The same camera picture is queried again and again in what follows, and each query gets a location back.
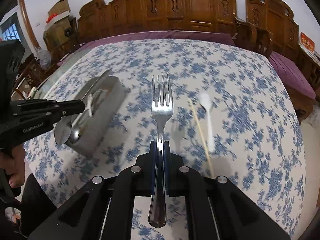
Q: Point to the top cardboard box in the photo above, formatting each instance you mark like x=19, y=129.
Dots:
x=59, y=7

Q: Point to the metal spoon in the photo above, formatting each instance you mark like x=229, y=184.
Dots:
x=76, y=132

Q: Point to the red gift box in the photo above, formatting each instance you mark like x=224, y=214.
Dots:
x=306, y=43

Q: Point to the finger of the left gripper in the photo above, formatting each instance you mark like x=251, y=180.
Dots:
x=72, y=107

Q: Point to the window with metal grille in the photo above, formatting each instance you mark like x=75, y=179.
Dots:
x=11, y=30

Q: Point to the white plastic fork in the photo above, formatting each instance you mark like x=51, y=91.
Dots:
x=95, y=100

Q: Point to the light wooden chopstick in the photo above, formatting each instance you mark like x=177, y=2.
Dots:
x=202, y=139

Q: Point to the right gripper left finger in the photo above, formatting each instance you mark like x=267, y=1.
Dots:
x=138, y=179

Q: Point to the wooden side table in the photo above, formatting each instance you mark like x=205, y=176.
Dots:
x=309, y=68

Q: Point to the blue floral tablecloth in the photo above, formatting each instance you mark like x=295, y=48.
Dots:
x=258, y=141

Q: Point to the person's left hand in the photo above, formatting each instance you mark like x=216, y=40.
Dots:
x=15, y=166

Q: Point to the carved wooden sofa bench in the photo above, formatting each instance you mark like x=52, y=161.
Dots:
x=99, y=19

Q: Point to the carved wooden armchair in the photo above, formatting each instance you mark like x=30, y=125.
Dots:
x=269, y=26

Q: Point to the dark wooden chopstick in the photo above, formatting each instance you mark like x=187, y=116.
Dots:
x=109, y=89

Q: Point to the metal rectangular tray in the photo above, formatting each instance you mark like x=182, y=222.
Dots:
x=94, y=127

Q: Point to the purple sofa cushion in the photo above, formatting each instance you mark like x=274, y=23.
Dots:
x=222, y=38

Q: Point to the cardboard box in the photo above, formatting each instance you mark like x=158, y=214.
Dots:
x=55, y=40
x=59, y=7

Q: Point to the metal fork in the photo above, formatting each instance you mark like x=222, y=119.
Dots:
x=162, y=109

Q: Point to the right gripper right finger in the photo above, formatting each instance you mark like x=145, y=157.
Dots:
x=180, y=179

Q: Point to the white plastic spoon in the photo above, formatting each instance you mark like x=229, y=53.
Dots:
x=206, y=103

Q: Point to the small black fan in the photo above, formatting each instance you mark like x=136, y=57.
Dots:
x=69, y=33

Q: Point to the purple armchair cushion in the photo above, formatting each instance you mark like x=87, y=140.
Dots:
x=290, y=74

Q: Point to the lower cardboard box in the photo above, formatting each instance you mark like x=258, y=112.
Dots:
x=55, y=40

